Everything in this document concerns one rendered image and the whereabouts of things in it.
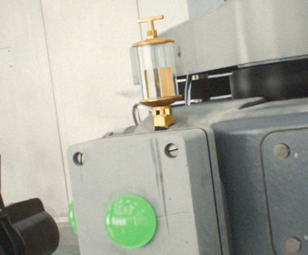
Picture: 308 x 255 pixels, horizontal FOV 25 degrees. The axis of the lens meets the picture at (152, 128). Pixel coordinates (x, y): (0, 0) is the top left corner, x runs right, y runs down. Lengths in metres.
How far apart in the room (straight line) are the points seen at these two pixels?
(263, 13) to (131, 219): 0.21
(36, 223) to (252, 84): 0.33
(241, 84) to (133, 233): 0.20
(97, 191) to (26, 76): 6.45
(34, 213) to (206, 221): 0.41
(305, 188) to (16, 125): 6.58
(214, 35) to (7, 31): 6.40
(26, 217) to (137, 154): 0.40
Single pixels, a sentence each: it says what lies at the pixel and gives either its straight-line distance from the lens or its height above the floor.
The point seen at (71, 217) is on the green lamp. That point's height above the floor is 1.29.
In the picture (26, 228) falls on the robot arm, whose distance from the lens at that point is 0.75.
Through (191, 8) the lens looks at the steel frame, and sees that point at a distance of 5.52.
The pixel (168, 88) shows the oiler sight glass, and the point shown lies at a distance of 0.45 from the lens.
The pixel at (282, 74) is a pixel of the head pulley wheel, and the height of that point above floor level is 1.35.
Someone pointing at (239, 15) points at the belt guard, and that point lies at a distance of 0.53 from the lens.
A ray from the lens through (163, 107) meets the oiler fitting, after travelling 0.46.
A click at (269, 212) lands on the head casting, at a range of 0.41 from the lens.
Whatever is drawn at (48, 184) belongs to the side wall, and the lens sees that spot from 6.82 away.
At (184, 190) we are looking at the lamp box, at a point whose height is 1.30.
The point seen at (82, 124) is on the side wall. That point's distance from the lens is 6.52.
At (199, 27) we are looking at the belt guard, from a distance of 0.62.
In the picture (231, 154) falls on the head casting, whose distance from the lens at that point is 0.41.
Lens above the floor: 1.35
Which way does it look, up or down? 3 degrees down
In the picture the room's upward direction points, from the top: 8 degrees counter-clockwise
